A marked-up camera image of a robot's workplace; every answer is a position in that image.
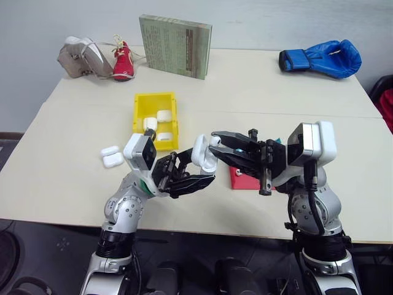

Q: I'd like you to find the green hardcover book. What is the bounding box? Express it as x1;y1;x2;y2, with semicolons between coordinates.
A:
138;14;212;81

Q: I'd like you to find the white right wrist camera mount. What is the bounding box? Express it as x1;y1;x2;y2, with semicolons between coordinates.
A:
272;120;338;187

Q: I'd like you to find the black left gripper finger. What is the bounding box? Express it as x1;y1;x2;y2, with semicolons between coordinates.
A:
175;147;197;169
169;173;216;199

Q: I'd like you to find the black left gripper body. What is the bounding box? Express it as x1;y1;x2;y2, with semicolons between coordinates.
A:
152;151;191;197

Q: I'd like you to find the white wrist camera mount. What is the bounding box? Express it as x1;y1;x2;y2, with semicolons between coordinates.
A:
122;132;161;197
272;120;338;187

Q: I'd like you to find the blue boxing glove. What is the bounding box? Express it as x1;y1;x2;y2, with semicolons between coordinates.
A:
278;39;363;80

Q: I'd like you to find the red cloth item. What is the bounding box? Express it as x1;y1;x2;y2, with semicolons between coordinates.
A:
379;91;393;124

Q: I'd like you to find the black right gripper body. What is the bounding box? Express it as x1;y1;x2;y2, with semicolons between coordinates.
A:
247;128;289;197

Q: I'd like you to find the red earbud tray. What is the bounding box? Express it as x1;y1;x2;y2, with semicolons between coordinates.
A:
229;165;277;191

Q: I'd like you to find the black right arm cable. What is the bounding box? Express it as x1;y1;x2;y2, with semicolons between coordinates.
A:
303;161;327;236

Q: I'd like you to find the red small shoe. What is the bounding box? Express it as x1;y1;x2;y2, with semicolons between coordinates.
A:
111;34;136;82

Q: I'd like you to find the black chair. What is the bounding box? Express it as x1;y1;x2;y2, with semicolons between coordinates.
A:
368;75;393;133

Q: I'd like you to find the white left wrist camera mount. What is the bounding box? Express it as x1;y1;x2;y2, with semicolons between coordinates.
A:
122;132;161;197

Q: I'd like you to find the yellow plastic bin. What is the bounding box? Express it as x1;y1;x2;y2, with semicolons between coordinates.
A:
132;90;181;152

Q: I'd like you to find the beige canvas shoe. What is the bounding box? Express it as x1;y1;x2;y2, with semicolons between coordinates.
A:
57;36;114;80

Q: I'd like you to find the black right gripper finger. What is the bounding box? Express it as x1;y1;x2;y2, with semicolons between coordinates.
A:
208;145;262;178
211;130;258;148

